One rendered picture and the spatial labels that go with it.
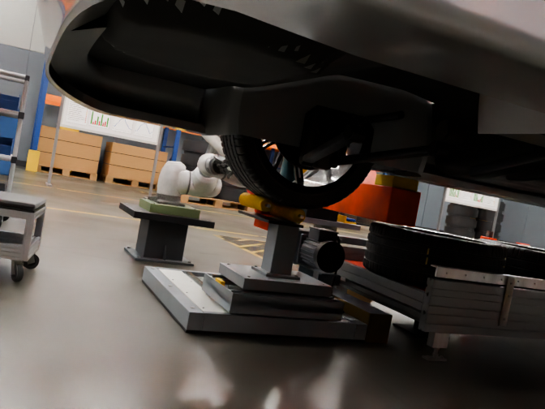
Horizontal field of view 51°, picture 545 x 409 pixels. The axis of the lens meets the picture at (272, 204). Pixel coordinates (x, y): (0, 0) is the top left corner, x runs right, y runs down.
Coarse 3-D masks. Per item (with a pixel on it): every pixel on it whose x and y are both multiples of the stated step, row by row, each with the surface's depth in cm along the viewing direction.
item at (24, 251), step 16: (0, 192) 258; (0, 208) 235; (16, 208) 237; (32, 208) 238; (32, 224) 238; (0, 240) 266; (16, 240) 267; (32, 240) 258; (0, 256) 236; (16, 256) 238; (32, 256) 268; (16, 272) 238
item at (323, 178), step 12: (360, 144) 240; (264, 156) 221; (276, 168) 245; (336, 168) 247; (348, 168) 239; (288, 180) 227; (300, 180) 250; (312, 180) 248; (324, 180) 242; (336, 180) 236
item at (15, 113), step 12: (0, 72) 359; (12, 72) 362; (24, 84) 366; (0, 96) 391; (12, 96) 394; (24, 96) 366; (0, 108) 363; (12, 108) 369; (24, 108) 368; (0, 144) 368; (0, 156) 365; (12, 156) 368; (12, 168) 368; (12, 180) 369; (0, 216) 369
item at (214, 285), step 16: (208, 288) 240; (224, 288) 224; (240, 288) 224; (224, 304) 221; (240, 304) 217; (256, 304) 220; (272, 304) 222; (288, 304) 225; (304, 304) 228; (320, 304) 231; (336, 304) 234; (336, 320) 235
